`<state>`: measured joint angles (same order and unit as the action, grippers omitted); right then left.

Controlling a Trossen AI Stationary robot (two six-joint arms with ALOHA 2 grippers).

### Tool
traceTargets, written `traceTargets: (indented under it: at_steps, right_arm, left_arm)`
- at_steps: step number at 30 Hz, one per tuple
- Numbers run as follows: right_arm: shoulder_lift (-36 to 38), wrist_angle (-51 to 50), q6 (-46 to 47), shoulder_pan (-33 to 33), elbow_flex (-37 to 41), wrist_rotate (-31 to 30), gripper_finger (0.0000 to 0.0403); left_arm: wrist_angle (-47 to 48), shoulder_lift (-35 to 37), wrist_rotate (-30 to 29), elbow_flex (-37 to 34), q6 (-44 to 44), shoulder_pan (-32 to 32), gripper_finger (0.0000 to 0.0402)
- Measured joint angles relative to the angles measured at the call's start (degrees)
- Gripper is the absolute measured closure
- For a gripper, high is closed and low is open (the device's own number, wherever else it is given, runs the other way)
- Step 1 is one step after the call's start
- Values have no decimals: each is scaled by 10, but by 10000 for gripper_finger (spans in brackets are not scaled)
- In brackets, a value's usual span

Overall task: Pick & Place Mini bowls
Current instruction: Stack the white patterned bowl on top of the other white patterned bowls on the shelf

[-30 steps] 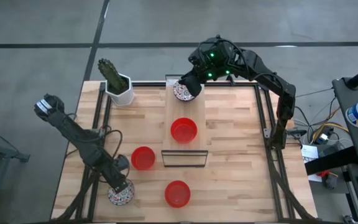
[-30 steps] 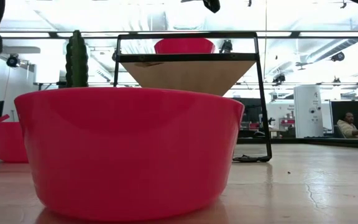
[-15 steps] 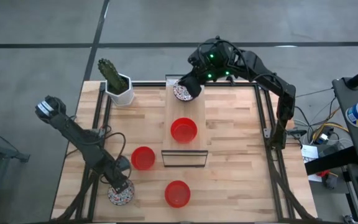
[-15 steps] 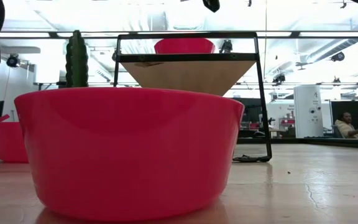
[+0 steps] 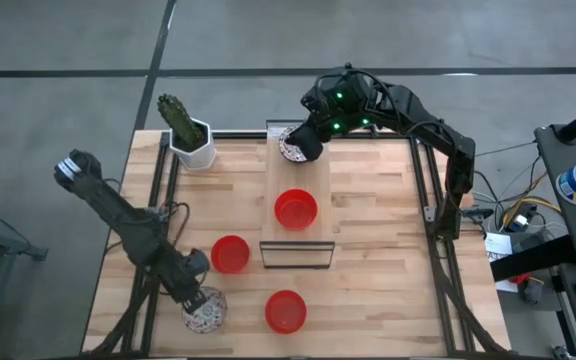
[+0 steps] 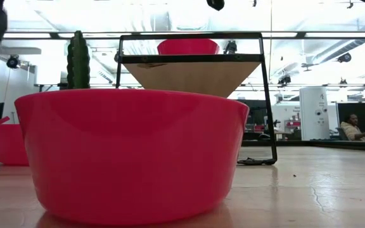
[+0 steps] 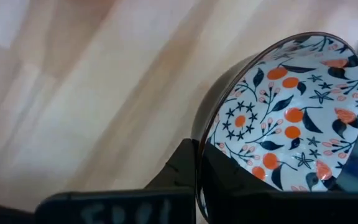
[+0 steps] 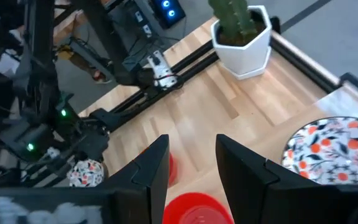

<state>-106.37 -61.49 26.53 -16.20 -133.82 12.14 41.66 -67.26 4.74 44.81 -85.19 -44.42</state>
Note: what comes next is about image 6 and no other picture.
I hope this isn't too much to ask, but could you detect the red plastic mini bowl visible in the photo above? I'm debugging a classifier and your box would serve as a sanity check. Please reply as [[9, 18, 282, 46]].
[[13, 88, 250, 226], [157, 38, 221, 56], [0, 116, 30, 167]]

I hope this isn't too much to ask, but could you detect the person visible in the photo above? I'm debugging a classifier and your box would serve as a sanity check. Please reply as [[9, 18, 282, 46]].
[[339, 113, 365, 142]]

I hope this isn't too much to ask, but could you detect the black ceiling spotlight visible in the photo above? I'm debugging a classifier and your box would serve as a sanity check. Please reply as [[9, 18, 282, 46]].
[[6, 55, 21, 70], [336, 52, 352, 63]]

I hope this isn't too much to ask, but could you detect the wooden shelf with black frame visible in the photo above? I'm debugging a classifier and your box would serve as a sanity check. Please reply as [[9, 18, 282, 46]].
[[115, 32, 278, 166]]

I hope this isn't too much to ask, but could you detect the green cactus plant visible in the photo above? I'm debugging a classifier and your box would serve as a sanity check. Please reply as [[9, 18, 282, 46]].
[[66, 30, 91, 90]]

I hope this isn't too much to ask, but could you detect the white cylindrical column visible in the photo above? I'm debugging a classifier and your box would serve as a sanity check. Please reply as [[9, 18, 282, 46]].
[[298, 87, 330, 141]]

